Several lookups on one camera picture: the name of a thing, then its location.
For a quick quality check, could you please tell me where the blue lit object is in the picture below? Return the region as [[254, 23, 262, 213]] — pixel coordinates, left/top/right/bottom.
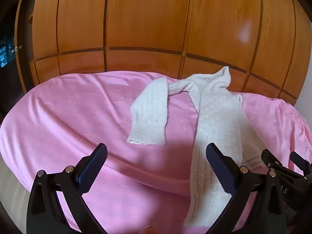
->
[[0, 38, 12, 69]]

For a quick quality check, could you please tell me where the white bed base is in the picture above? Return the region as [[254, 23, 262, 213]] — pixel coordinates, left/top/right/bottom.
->
[[0, 151, 31, 234]]

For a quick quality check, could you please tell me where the white knit sweater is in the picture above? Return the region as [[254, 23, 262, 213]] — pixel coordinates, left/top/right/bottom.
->
[[127, 66, 270, 228]]

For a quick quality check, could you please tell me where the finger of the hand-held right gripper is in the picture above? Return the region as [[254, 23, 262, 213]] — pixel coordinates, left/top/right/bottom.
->
[[261, 149, 285, 176], [290, 151, 312, 178]]

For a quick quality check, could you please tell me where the wooden wardrobe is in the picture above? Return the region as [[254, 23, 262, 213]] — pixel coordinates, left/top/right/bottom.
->
[[15, 0, 312, 103]]

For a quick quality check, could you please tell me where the pink blanket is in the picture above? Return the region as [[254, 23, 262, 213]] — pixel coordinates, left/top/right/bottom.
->
[[0, 71, 312, 234]]

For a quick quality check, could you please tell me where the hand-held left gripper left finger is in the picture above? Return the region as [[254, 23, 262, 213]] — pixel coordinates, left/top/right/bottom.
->
[[26, 143, 108, 234]]

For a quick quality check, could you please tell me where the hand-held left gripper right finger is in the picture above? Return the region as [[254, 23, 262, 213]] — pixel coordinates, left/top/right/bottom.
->
[[205, 143, 287, 234]]

